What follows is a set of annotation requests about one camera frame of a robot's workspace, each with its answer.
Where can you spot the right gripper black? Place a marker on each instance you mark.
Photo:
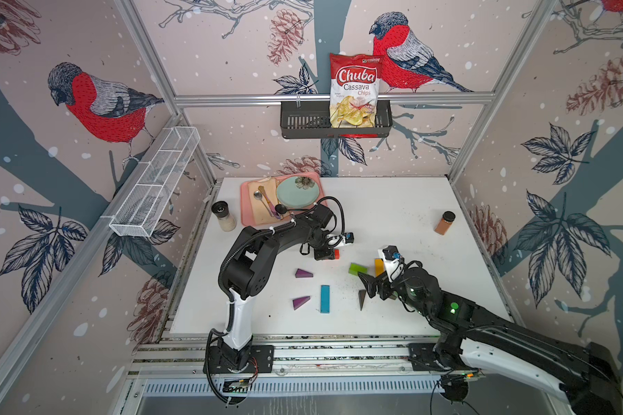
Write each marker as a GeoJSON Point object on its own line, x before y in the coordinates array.
{"type": "Point", "coordinates": [382, 283]}

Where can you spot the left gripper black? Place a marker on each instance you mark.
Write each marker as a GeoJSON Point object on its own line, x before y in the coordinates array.
{"type": "Point", "coordinates": [328, 253]}

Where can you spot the green rectangular block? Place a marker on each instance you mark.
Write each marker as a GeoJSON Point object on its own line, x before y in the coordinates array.
{"type": "Point", "coordinates": [356, 269]}

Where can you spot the purple triangle block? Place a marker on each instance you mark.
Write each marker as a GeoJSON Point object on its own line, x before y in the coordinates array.
{"type": "Point", "coordinates": [300, 301]}
{"type": "Point", "coordinates": [300, 273]}

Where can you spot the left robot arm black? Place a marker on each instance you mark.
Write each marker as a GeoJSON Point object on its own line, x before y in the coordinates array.
{"type": "Point", "coordinates": [247, 268]}

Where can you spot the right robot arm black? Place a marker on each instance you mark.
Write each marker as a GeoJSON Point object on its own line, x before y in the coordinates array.
{"type": "Point", "coordinates": [473, 339]}

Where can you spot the brown triangle block left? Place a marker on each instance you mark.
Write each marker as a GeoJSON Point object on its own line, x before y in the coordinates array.
{"type": "Point", "coordinates": [361, 298]}

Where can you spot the orange long block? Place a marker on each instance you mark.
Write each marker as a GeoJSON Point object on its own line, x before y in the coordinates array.
{"type": "Point", "coordinates": [379, 267]}

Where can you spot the teal long block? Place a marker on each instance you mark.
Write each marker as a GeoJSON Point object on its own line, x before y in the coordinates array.
{"type": "Point", "coordinates": [325, 299]}

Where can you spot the black ladle spoon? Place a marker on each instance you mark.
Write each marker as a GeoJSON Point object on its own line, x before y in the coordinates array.
{"type": "Point", "coordinates": [282, 210]}

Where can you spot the light green plate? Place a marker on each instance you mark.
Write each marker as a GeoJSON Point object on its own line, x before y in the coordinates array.
{"type": "Point", "coordinates": [297, 192]}

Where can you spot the beige napkin on tray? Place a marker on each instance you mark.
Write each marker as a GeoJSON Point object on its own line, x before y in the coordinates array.
{"type": "Point", "coordinates": [259, 213]}

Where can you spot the pink tray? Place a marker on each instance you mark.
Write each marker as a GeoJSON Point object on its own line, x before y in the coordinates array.
{"type": "Point", "coordinates": [246, 214]}

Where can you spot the silver spoon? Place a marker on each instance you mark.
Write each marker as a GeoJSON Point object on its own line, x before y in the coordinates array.
{"type": "Point", "coordinates": [259, 196]}

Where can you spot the white spice jar black lid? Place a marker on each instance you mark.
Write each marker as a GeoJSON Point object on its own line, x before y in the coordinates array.
{"type": "Point", "coordinates": [225, 219]}

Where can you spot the brown spice jar black lid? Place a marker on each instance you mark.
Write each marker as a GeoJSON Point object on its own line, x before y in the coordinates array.
{"type": "Point", "coordinates": [446, 221]}

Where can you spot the Chuba cassava chips bag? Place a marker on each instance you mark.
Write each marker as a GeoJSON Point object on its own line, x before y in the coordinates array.
{"type": "Point", "coordinates": [355, 83]}

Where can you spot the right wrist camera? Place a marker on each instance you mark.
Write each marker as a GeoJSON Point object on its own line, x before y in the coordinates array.
{"type": "Point", "coordinates": [393, 262]}

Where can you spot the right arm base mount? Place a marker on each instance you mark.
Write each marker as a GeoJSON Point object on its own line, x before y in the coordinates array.
{"type": "Point", "coordinates": [423, 358]}

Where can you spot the black wall basket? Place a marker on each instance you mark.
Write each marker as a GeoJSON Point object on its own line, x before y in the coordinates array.
{"type": "Point", "coordinates": [311, 120]}

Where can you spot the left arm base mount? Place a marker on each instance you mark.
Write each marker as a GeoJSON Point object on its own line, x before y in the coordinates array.
{"type": "Point", "coordinates": [222, 360]}

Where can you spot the white wire mesh shelf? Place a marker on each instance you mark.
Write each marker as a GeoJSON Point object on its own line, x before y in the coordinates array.
{"type": "Point", "coordinates": [146, 202]}

